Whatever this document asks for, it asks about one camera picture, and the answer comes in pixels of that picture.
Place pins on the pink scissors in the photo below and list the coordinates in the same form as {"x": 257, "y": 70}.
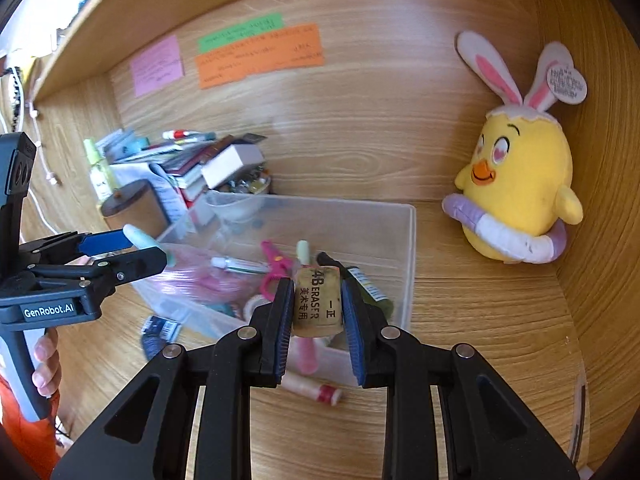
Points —
{"x": 275, "y": 265}

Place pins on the green paper note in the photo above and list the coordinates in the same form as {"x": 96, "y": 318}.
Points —
{"x": 240, "y": 32}

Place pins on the white and red lip gloss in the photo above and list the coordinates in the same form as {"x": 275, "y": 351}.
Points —
{"x": 312, "y": 389}

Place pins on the pink paper note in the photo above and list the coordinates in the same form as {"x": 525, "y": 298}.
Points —
{"x": 157, "y": 66}

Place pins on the yellow chick plush toy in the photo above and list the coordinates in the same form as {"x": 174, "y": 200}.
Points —
{"x": 520, "y": 175}

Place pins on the red and white marker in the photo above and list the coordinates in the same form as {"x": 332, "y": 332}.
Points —
{"x": 181, "y": 135}

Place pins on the pale green highlighter pen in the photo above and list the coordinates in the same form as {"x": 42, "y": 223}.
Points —
{"x": 145, "y": 240}

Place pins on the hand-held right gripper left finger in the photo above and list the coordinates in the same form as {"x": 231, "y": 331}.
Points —
{"x": 282, "y": 332}

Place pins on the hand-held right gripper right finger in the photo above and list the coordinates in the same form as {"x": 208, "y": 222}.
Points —
{"x": 354, "y": 332}

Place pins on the stack of books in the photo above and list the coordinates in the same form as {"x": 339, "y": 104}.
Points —
{"x": 195, "y": 170}

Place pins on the clear plastic storage box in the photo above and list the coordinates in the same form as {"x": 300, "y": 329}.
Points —
{"x": 385, "y": 250}

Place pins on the person's orange clothing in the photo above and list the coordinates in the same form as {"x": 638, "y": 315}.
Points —
{"x": 25, "y": 435}

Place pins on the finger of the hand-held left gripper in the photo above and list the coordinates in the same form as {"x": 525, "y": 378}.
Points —
{"x": 135, "y": 266}
{"x": 102, "y": 242}

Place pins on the white bowl of beads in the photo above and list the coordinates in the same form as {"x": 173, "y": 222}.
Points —
{"x": 240, "y": 200}

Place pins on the brown ceramic mug with lid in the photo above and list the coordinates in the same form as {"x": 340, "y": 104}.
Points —
{"x": 135, "y": 207}

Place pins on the white paper sheets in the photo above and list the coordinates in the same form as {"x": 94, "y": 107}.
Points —
{"x": 122, "y": 147}

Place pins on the person's left hand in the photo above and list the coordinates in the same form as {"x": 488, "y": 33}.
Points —
{"x": 47, "y": 367}

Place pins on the white pen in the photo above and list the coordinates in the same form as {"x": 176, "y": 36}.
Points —
{"x": 237, "y": 264}

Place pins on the orange paper note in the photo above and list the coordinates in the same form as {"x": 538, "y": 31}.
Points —
{"x": 260, "y": 57}

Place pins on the pink pen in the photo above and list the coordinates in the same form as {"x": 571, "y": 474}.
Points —
{"x": 306, "y": 355}

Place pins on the black cosmetic tube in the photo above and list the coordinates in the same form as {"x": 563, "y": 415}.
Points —
{"x": 160, "y": 335}

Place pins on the small white cardboard box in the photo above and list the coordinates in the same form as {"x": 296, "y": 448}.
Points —
{"x": 232, "y": 165}

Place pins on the white tape roll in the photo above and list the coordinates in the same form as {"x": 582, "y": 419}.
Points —
{"x": 256, "y": 307}

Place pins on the tan eraser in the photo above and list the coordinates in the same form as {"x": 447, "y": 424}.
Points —
{"x": 317, "y": 305}

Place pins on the wooden shelf board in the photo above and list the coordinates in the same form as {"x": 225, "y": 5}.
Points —
{"x": 175, "y": 15}

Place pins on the green spray bottle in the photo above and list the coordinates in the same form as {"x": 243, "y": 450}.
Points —
{"x": 100, "y": 175}

